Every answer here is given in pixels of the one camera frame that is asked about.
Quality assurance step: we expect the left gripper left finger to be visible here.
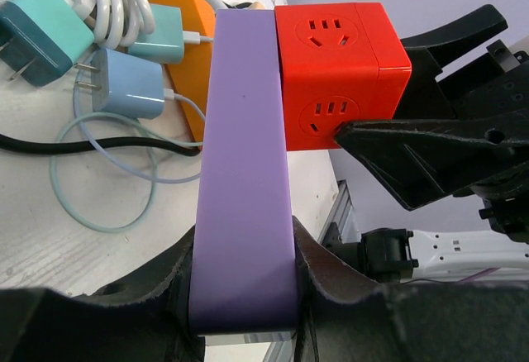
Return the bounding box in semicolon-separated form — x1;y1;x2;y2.
1;230;205;361

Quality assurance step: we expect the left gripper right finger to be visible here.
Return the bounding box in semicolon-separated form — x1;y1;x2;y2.
293;219;528;361

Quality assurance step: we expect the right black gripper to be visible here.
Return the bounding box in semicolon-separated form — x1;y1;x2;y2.
335;4;528;242

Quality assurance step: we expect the red cube plug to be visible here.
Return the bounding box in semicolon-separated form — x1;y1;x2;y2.
274;2;412;151

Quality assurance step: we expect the purple power strip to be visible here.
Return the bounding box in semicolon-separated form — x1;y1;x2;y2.
188;9;298;336

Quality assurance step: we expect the light blue plug adapter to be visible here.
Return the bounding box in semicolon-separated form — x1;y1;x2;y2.
75;48;165;120

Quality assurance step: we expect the orange power strip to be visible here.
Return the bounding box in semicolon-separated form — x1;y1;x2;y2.
144;0;217;143

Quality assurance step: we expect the teal plug adapter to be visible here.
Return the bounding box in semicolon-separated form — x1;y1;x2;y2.
1;0;94;87
127;4;184;64

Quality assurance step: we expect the beige cube plug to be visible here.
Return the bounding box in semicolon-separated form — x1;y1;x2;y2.
231;2;265;10

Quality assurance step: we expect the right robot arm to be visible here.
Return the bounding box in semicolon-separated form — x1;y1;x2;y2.
320;4;528;282

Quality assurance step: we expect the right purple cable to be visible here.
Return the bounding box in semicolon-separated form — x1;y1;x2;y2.
454;266;503;283

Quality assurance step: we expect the thin light blue cable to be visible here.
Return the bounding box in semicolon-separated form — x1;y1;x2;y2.
49;29;216;234

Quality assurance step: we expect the black power cord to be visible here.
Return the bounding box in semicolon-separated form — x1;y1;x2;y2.
0;134;203;159

